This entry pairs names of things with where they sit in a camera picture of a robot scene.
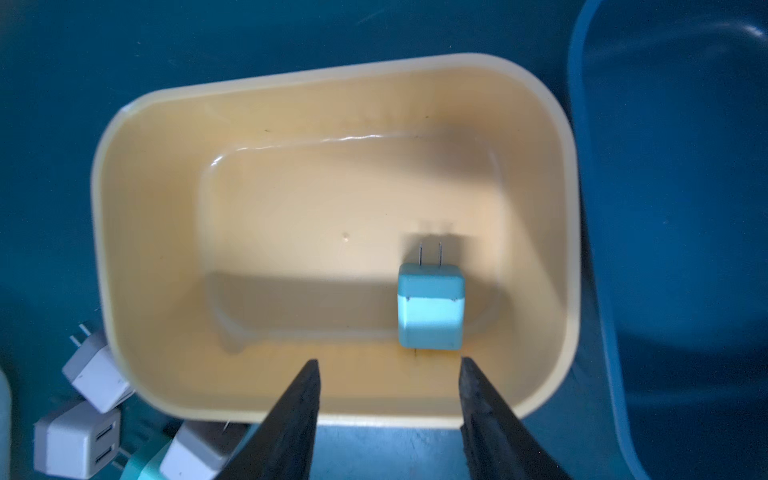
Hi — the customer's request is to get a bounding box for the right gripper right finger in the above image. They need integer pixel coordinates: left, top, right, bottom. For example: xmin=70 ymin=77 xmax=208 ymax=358
xmin=459 ymin=357 xmax=569 ymax=479

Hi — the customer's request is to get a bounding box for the yellow storage box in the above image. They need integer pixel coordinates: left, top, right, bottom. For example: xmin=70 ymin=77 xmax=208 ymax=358
xmin=91 ymin=54 xmax=581 ymax=428

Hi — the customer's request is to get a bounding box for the green plug upper left cluster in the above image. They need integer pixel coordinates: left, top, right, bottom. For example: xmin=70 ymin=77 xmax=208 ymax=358
xmin=117 ymin=433 xmax=172 ymax=480

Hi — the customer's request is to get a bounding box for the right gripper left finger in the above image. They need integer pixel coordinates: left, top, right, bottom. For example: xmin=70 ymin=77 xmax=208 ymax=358
xmin=217 ymin=359 xmax=321 ymax=479

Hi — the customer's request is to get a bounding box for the blue storage box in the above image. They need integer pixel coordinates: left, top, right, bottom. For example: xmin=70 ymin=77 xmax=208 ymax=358
xmin=567 ymin=1 xmax=767 ymax=479

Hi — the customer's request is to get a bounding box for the green plug isolated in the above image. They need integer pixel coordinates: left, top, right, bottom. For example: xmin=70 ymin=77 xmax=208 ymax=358
xmin=397 ymin=240 xmax=466 ymax=351

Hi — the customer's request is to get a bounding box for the pink plug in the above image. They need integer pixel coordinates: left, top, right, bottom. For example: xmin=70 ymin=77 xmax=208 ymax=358
xmin=33 ymin=400 xmax=122 ymax=479
xmin=159 ymin=420 xmax=249 ymax=480
xmin=62 ymin=324 xmax=135 ymax=413

